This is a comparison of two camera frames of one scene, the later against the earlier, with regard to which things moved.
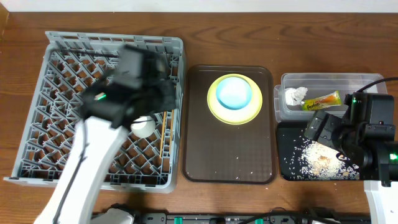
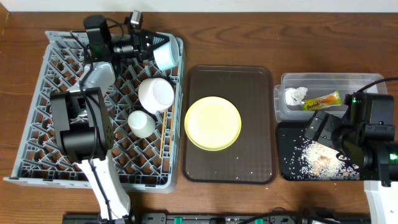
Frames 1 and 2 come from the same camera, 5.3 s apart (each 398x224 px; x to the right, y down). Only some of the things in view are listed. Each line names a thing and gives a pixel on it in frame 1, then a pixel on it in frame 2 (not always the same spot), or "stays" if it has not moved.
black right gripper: (329, 124) stays
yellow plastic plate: (239, 116) to (212, 124)
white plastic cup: (143, 126) stays
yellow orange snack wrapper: (333, 99) stays
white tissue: (295, 96) stays
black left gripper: (170, 94) to (135, 45)
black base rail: (311, 217) stays
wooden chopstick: (163, 134) stays
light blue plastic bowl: (234, 93) to (166, 55)
